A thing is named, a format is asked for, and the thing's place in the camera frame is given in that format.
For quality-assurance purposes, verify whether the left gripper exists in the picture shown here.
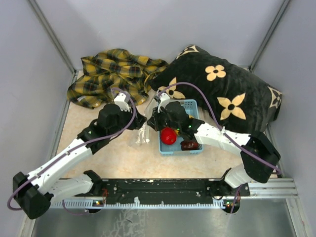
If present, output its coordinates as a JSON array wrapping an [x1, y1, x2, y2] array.
[[108, 104, 147, 137]]

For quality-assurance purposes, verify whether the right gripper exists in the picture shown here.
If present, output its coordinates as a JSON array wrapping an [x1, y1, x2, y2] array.
[[146, 105, 180, 132]]

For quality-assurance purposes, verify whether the clear zip top bag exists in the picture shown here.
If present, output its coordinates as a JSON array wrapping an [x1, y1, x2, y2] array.
[[128, 98, 157, 148]]

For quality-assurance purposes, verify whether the light blue plastic basket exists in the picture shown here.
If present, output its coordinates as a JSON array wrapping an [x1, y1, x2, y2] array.
[[158, 99, 204, 156]]

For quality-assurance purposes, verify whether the black floral pillow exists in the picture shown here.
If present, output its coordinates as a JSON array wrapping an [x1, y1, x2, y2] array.
[[149, 45, 282, 133]]

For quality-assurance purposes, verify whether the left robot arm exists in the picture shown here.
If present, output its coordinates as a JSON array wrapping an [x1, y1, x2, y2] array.
[[13, 104, 147, 219]]

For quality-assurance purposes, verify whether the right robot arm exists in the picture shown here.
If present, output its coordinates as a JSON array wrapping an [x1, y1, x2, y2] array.
[[147, 101, 280, 196]]

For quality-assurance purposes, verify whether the red apple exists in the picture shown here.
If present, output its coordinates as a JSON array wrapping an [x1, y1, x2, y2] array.
[[160, 128, 177, 145]]

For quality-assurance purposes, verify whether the orange yellow fruit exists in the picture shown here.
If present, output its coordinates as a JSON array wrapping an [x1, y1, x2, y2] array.
[[174, 115, 194, 136]]

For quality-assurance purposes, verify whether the large dark red fruit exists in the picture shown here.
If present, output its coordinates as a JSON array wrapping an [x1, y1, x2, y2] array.
[[180, 140, 199, 151]]

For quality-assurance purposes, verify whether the yellow plaid shirt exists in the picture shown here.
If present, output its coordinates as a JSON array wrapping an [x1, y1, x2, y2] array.
[[67, 48, 168, 109]]

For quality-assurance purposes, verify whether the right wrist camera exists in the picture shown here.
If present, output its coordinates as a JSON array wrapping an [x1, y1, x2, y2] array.
[[154, 93, 170, 110]]

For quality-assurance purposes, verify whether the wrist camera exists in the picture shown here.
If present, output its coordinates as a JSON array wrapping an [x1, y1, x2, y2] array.
[[114, 92, 130, 112], [154, 93, 170, 110]]

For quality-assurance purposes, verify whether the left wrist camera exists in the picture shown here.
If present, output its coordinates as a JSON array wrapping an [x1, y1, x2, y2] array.
[[114, 92, 130, 112]]

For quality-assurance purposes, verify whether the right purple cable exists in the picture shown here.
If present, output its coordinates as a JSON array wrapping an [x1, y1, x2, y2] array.
[[156, 82, 282, 215]]

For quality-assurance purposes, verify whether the purple cable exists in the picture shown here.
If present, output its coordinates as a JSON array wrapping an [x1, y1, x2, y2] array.
[[156, 82, 282, 215], [6, 87, 137, 217]]

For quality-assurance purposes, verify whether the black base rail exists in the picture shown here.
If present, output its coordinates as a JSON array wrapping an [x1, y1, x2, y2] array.
[[77, 179, 237, 204]]

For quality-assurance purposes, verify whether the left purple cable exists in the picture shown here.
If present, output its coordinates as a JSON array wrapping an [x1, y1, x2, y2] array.
[[6, 87, 137, 217]]

